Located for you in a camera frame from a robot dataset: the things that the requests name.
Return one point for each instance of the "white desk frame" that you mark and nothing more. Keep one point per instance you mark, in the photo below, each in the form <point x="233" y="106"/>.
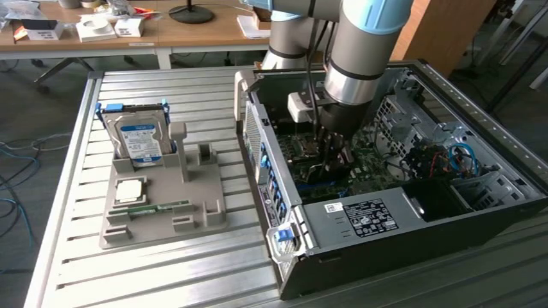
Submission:
<point x="513" y="32"/>

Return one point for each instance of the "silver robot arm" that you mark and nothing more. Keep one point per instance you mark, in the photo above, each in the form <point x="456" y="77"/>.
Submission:
<point x="355" y="64"/>

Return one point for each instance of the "brown cardboard box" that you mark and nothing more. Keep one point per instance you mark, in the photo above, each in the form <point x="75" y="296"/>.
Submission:
<point x="261" y="16"/>

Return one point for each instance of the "white paper stack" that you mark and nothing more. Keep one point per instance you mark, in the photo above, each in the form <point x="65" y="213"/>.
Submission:
<point x="252" y="27"/>

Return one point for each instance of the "silver CPU chip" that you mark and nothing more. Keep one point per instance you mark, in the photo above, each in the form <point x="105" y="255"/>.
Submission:
<point x="129" y="192"/>

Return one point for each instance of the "black and grey PC case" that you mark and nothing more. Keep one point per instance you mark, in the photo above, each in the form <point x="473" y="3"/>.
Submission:
<point x="385" y="256"/>

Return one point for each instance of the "grey plastic parts rack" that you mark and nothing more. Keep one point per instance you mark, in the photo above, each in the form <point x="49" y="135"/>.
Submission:
<point x="196" y="192"/>

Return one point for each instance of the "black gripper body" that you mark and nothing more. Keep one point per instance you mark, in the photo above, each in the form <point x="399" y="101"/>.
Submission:
<point x="344" y="120"/>

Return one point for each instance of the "blue slot retention clip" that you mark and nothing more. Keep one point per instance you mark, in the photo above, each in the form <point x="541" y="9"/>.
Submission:
<point x="276" y="196"/>
<point x="281" y="211"/>

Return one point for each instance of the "black round stand base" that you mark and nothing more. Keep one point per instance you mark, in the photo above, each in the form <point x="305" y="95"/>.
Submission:
<point x="191" y="14"/>

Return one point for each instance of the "hard disk in blue caddy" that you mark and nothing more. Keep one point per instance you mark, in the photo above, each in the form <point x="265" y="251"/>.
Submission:
<point x="136" y="138"/>

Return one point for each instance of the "blue case release latch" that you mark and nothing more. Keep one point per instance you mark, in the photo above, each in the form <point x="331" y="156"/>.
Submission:
<point x="284" y="234"/>

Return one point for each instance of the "clear plastic bag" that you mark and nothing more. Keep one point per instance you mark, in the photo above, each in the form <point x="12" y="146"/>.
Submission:
<point x="19" y="9"/>

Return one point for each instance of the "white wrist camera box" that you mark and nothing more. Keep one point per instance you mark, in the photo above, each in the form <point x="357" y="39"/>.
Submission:
<point x="301" y="107"/>

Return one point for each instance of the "blue expansion slot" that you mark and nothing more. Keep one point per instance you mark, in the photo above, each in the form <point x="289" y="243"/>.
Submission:
<point x="303" y="186"/>

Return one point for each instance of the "white box with round insert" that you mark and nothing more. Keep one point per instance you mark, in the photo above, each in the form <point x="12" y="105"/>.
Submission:
<point x="95" y="29"/>

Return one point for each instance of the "green motherboard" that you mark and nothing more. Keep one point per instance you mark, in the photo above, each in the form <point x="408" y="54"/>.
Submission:
<point x="372" y="167"/>

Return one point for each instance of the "grey power supply unit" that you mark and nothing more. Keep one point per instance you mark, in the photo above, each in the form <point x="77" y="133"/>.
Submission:
<point x="333" y="224"/>

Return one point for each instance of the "black and white open box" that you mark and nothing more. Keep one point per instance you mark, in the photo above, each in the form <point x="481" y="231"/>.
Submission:
<point x="43" y="30"/>

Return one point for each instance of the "CPU socket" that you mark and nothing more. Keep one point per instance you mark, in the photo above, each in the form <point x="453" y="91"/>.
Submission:
<point x="307" y="146"/>

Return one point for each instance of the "wooden cabinet panel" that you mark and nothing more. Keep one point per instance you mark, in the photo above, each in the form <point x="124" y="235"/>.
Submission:
<point x="449" y="32"/>

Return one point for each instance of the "wooden desk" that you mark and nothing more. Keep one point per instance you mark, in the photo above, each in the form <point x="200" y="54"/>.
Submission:
<point x="192" y="35"/>

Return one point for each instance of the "small white labelled box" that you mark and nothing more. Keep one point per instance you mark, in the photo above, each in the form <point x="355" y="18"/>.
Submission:
<point x="128" y="28"/>

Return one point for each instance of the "metal disk bay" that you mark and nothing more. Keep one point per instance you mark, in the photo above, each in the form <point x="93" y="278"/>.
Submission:
<point x="488" y="192"/>

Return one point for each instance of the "orange packet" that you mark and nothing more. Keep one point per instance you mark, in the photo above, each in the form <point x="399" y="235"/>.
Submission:
<point x="147" y="13"/>

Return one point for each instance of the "black graphics card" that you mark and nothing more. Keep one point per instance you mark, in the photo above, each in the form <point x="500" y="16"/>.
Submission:
<point x="329" y="176"/>

